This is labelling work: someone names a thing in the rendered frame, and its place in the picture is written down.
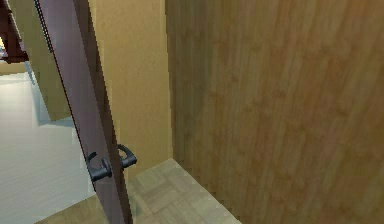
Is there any dark brown wooden furniture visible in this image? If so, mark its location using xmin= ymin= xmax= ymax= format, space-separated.
xmin=0 ymin=0 xmax=30 ymax=64

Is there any dark brown room door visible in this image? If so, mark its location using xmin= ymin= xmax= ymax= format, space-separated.
xmin=33 ymin=0 xmax=134 ymax=224

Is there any black door handle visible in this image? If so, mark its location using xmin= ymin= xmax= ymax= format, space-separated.
xmin=117 ymin=143 xmax=138 ymax=170
xmin=85 ymin=151 xmax=113 ymax=183

